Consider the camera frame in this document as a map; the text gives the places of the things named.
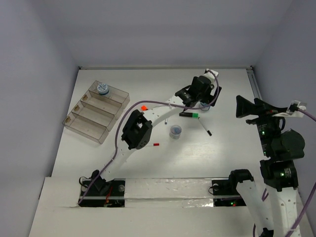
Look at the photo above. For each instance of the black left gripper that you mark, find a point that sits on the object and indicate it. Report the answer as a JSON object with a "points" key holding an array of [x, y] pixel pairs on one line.
{"points": [[209, 98]]}

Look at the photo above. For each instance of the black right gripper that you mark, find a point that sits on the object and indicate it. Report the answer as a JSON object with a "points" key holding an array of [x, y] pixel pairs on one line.
{"points": [[263, 109]]}

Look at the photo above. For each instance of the black-capped white marker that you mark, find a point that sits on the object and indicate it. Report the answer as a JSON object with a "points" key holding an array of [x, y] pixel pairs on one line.
{"points": [[204, 126]]}

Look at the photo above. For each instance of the blue-lidded cleaning gel jar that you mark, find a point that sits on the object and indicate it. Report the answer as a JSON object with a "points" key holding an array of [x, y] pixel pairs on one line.
{"points": [[103, 89]]}

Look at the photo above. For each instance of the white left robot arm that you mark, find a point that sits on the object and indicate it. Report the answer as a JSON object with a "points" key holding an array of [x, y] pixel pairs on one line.
{"points": [[135, 128]]}

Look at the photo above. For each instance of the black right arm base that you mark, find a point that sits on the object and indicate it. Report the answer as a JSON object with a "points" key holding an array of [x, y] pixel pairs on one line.
{"points": [[224, 195]]}

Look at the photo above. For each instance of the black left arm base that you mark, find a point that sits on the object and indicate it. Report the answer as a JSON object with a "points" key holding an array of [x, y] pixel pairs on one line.
{"points": [[102, 193]]}

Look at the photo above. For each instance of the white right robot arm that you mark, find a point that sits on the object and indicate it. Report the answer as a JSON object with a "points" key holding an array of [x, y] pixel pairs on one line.
{"points": [[278, 171]]}

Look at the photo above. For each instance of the green-capped black highlighter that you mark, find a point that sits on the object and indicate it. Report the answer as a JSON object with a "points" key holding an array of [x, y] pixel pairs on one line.
{"points": [[189, 115]]}

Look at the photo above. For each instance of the clear jar of paper clips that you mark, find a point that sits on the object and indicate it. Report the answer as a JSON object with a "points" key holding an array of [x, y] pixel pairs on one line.
{"points": [[175, 132]]}

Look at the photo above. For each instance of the orange-capped black highlighter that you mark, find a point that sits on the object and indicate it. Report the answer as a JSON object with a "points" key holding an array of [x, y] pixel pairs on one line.
{"points": [[144, 107]]}

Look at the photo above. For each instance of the clear three-bin organizer tray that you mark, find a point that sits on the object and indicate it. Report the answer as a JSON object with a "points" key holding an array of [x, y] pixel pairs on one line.
{"points": [[94, 116]]}

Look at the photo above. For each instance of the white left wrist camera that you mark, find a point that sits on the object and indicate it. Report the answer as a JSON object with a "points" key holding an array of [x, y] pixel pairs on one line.
{"points": [[211, 75]]}

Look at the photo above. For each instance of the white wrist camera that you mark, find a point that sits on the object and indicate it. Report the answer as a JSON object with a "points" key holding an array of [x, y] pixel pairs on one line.
{"points": [[295, 105], [211, 75]]}

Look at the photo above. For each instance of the metal rail on table edge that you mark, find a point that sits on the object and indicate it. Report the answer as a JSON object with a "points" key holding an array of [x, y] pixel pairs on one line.
{"points": [[253, 82]]}

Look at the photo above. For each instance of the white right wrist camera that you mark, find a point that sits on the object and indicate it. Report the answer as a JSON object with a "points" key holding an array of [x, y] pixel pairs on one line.
{"points": [[295, 105]]}

